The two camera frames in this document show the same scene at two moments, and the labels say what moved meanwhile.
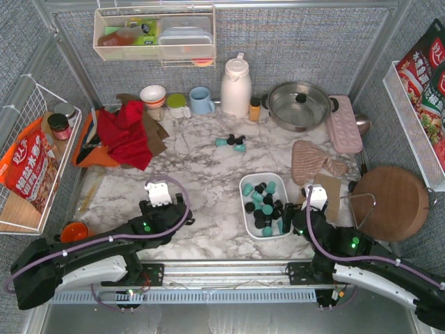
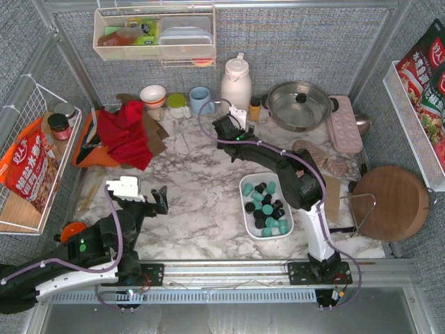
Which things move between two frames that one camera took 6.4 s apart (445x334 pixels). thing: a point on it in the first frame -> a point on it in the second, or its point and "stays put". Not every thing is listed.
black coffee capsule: x=278 y=204 stays put
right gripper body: x=290 y=216 -> x=225 y=130
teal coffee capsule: x=247 y=189 stays put
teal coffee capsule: x=256 y=196 stays put
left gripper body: x=181 y=211 -> x=147 y=207
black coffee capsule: x=260 y=187 stays put
